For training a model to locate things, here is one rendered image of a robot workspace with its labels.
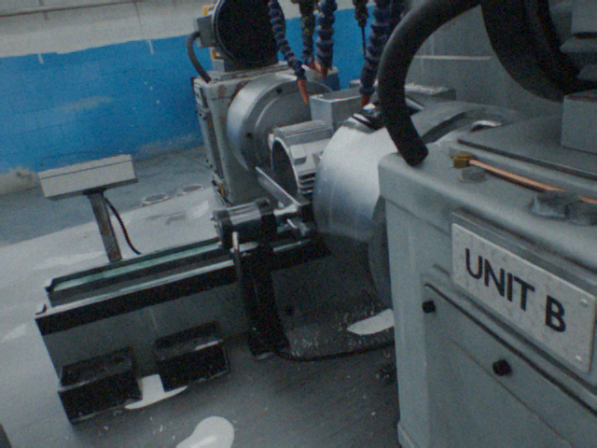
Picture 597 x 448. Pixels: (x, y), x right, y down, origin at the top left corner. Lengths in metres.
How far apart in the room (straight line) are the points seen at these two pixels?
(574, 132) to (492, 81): 0.52
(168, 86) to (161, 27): 0.66
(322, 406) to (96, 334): 0.36
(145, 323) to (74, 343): 0.10
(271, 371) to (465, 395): 0.44
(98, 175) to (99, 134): 5.21
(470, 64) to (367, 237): 0.47
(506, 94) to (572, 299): 0.60
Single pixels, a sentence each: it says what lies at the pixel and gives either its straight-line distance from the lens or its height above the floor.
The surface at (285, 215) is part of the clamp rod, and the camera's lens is 0.70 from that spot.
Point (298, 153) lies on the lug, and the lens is 0.77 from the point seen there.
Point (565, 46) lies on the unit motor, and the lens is 0.33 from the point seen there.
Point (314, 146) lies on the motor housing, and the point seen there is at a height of 1.08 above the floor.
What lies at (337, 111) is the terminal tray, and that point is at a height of 1.13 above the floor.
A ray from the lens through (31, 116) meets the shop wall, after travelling 6.16.
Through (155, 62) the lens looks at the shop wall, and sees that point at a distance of 6.32.
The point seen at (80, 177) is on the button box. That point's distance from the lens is 1.03.
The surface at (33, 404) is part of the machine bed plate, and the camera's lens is 0.87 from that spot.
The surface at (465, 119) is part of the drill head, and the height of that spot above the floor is 1.16.
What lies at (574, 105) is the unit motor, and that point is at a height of 1.20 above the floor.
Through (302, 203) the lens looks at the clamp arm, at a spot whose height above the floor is 1.03.
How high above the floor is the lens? 1.26
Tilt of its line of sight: 22 degrees down
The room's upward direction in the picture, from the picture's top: 9 degrees counter-clockwise
